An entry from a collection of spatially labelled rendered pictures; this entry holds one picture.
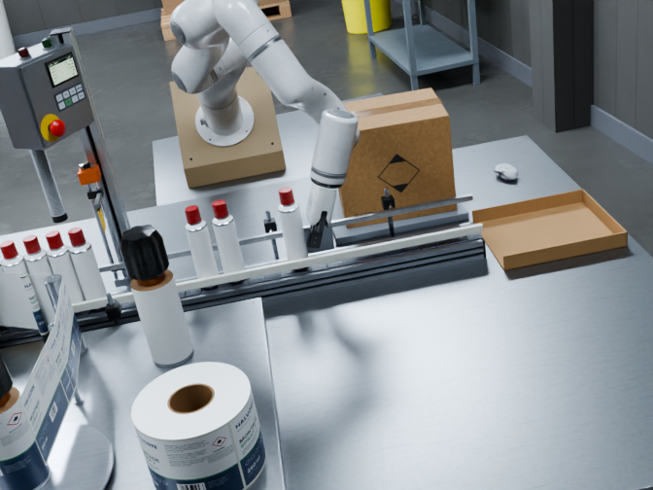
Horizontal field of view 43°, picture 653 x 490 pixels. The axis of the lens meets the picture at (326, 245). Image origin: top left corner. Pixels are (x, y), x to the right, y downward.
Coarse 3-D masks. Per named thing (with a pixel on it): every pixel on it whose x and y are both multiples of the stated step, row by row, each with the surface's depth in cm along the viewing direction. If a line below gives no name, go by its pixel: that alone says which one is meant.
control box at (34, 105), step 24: (72, 48) 185; (0, 72) 176; (24, 72) 174; (0, 96) 180; (24, 96) 176; (48, 96) 181; (24, 120) 180; (48, 120) 181; (72, 120) 187; (24, 144) 184; (48, 144) 182
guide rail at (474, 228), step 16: (480, 224) 201; (400, 240) 200; (416, 240) 200; (432, 240) 201; (320, 256) 199; (336, 256) 199; (352, 256) 200; (240, 272) 198; (256, 272) 198; (272, 272) 199; (192, 288) 198; (80, 304) 196; (96, 304) 196
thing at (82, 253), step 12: (72, 228) 193; (72, 240) 191; (84, 240) 193; (72, 252) 192; (84, 252) 192; (84, 264) 193; (96, 264) 196; (84, 276) 195; (96, 276) 196; (84, 288) 197; (96, 288) 197
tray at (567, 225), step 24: (576, 192) 219; (480, 216) 219; (504, 216) 220; (528, 216) 218; (552, 216) 216; (576, 216) 214; (600, 216) 210; (504, 240) 209; (528, 240) 207; (552, 240) 205; (576, 240) 204; (600, 240) 196; (624, 240) 197; (504, 264) 196; (528, 264) 197
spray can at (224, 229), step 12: (216, 204) 192; (216, 216) 194; (228, 216) 195; (216, 228) 194; (228, 228) 194; (228, 240) 195; (228, 252) 197; (240, 252) 199; (228, 264) 198; (240, 264) 199
